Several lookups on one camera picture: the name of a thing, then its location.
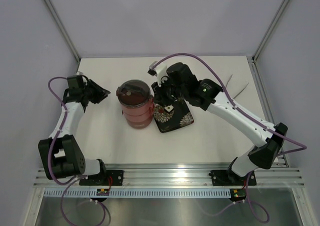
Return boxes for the slotted white cable duct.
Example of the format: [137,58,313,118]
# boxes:
[44,188,231,199]

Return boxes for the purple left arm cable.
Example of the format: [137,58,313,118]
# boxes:
[47,77,112,224]

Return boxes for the right aluminium post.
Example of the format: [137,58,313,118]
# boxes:
[251,0,292,64]

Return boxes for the metal food tongs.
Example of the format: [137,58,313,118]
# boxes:
[225,74,249,99]

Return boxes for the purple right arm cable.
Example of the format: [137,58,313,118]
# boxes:
[152,52,308,223]

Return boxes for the dark pink bowl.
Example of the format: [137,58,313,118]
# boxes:
[126,118,152,129]

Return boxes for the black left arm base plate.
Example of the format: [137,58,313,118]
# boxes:
[79,170,124,186]

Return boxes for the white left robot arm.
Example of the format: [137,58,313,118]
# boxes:
[38,74,110,185]

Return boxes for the black floral square plate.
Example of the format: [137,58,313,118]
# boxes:
[153,100,194,133]

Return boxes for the pink bowl with handles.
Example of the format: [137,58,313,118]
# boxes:
[122,110,153,124]

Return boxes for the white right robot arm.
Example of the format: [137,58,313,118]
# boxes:
[148,62,288,184]

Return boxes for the grey transparent lid red handles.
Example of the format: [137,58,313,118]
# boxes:
[116,79,153,109]

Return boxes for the white sushi cube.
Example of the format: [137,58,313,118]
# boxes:
[164,105,174,112]

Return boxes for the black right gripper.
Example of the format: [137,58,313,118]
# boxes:
[151,75,187,108]

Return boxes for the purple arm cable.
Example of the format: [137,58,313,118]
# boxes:
[152,52,308,223]
[47,77,112,224]

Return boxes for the aluminium post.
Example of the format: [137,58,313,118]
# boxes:
[251,0,292,64]
[43,0,81,64]

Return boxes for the left aluminium post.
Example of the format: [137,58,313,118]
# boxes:
[43,0,81,64]

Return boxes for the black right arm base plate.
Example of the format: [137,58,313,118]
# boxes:
[208,169,257,186]

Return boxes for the aluminium front rail frame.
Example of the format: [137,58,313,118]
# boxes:
[33,162,306,189]

